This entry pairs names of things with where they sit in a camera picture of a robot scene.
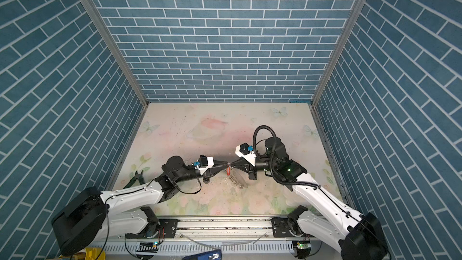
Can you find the blue stapler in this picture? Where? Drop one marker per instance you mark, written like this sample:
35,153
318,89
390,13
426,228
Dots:
209,255

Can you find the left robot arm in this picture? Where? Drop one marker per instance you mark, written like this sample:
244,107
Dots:
95,214

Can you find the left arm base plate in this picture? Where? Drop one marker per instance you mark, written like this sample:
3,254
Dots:
162,229

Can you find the yellow tape dispenser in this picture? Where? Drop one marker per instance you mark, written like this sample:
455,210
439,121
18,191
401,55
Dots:
90,253

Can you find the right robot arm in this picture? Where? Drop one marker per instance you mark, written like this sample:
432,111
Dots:
354,235

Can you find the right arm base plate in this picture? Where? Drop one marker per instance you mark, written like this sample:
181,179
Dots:
284,227

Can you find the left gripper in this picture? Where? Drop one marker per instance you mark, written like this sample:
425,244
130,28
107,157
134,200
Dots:
213,173

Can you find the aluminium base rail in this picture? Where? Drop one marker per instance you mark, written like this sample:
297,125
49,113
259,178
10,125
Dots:
250,234

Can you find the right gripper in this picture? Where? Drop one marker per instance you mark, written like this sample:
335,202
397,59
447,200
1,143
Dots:
249,168

